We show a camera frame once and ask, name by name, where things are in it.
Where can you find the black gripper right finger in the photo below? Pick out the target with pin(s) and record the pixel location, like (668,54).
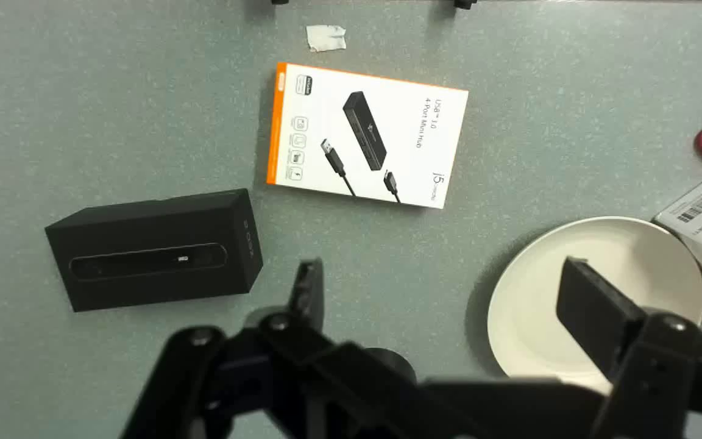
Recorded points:
(599,315)

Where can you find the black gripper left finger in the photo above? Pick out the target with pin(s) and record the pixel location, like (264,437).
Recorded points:
(305,304)

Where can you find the cream round plate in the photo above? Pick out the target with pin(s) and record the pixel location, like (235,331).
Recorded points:
(639,256)

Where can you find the small white tape scrap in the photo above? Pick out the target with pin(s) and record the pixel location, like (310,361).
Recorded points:
(325,38)

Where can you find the black rectangular box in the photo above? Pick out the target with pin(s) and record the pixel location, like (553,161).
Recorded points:
(158,250)

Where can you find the white orange product box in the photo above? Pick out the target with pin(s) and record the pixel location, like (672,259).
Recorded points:
(364,137)

